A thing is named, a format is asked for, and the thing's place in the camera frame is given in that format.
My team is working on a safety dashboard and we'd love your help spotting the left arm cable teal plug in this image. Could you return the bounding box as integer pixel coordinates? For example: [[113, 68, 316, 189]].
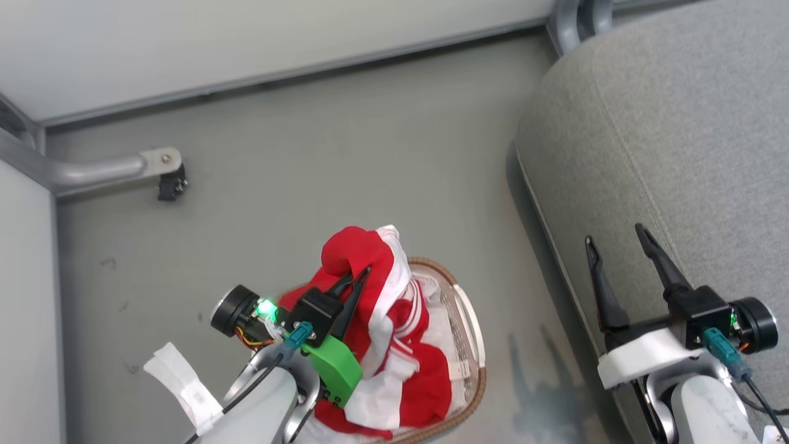
[[184, 323, 313, 444]]

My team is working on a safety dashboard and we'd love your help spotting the black caster wheel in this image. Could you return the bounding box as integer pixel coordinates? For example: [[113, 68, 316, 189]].
[[157, 163, 189, 203]]

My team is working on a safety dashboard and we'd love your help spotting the white tape tag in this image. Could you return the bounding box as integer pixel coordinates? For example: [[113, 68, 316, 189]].
[[143, 342, 224, 436]]

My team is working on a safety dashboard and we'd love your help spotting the right arm cable teal plug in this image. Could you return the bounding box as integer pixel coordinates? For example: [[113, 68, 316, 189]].
[[702, 327, 789, 444]]

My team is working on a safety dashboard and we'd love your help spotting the arm cable teal plug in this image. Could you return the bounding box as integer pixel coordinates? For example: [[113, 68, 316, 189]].
[[184, 323, 313, 444], [702, 327, 789, 444]]

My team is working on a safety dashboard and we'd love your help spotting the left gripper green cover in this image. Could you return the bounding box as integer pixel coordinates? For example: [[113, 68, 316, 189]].
[[210, 266, 372, 409]]

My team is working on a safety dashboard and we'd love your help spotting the grey partition post base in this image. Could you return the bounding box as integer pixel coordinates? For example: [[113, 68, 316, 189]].
[[546, 0, 615, 57]]

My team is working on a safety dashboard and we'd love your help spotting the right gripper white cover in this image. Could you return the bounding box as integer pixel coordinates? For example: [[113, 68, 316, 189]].
[[584, 223, 779, 391]]

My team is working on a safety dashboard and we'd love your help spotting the grey fabric sofa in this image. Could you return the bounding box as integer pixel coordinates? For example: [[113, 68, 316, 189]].
[[514, 0, 789, 444]]

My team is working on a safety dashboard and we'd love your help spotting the white laundry basket brown rim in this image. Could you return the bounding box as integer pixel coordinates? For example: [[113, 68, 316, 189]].
[[370, 257, 488, 444]]

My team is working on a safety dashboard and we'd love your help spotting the grey partition foot bracket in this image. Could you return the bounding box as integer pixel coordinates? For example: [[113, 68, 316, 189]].
[[0, 126, 184, 199]]

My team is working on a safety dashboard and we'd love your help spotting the red and white garment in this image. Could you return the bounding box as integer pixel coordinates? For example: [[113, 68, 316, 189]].
[[277, 225, 454, 440]]

